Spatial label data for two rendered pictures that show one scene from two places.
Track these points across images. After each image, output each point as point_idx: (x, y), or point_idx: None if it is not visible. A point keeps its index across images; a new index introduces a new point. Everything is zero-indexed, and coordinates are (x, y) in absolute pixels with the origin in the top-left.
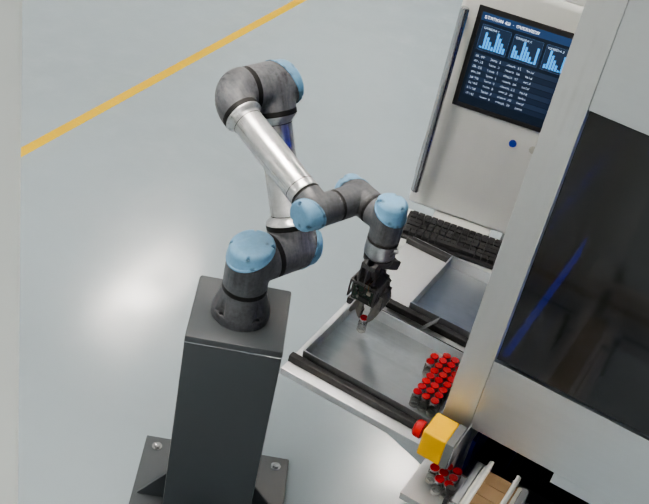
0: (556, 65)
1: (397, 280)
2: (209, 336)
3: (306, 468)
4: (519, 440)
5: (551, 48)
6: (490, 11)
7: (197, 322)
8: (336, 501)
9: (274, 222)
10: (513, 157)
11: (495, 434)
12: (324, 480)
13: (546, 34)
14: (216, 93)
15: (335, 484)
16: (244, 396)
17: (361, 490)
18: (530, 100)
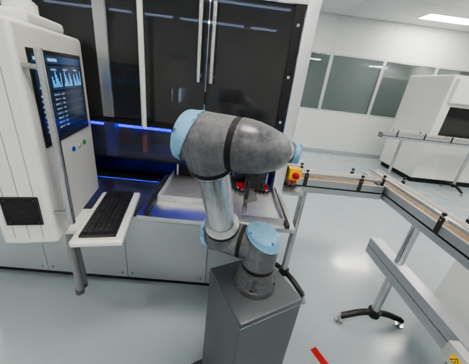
0: (68, 81)
1: (187, 212)
2: (289, 287)
3: (173, 360)
4: None
5: (63, 69)
6: (32, 51)
7: (286, 298)
8: (187, 335)
9: (236, 224)
10: (76, 157)
11: None
12: (177, 347)
13: (58, 59)
14: (279, 149)
15: (177, 341)
16: None
17: (174, 327)
18: (69, 113)
